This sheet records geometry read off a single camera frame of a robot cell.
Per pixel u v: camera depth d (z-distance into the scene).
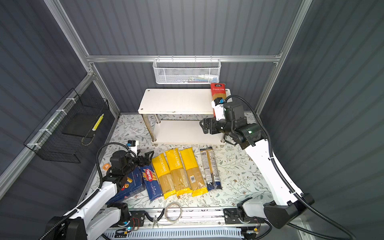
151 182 0.82
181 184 0.82
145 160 0.77
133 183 0.79
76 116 0.78
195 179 0.84
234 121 0.48
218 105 0.58
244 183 0.85
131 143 0.73
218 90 0.81
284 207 0.38
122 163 0.66
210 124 0.59
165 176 0.85
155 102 0.78
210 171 0.87
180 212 0.75
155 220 0.73
